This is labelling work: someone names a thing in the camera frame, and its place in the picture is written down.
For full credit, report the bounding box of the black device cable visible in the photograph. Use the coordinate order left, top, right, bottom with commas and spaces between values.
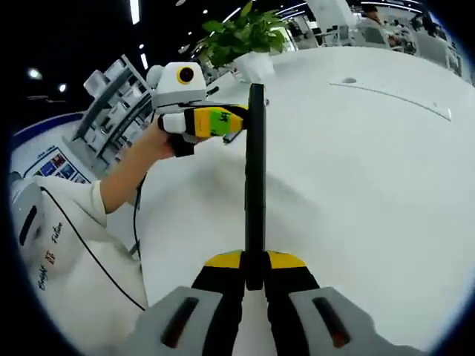
39, 185, 146, 312

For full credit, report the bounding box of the person's left hand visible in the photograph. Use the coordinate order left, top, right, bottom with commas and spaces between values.
146, 117, 177, 161

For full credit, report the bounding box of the blue white wall poster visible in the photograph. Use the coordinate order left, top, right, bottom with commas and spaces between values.
10, 111, 94, 186

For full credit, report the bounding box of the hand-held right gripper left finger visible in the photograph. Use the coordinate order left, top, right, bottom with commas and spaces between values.
124, 249, 248, 356

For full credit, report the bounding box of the black remote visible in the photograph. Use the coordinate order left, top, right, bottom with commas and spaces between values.
243, 83, 269, 292

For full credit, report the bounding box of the green potted plant white pot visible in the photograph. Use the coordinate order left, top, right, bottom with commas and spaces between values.
198, 1, 290, 81

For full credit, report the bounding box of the group of white office chairs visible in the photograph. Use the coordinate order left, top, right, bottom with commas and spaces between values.
318, 14, 465, 75

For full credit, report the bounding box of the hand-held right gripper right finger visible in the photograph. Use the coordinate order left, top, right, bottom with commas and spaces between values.
263, 249, 426, 356

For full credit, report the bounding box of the row of white storage bins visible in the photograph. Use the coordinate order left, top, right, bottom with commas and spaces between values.
83, 59, 149, 149

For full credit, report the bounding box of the white table cable lid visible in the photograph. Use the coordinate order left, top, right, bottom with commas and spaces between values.
328, 76, 453, 122

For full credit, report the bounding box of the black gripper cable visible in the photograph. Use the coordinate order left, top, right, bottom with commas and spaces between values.
128, 172, 148, 268

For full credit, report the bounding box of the grey metal storage shelf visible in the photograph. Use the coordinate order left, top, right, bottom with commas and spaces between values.
61, 53, 157, 175

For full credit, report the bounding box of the white chest-worn device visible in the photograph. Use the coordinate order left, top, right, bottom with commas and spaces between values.
9, 171, 48, 260

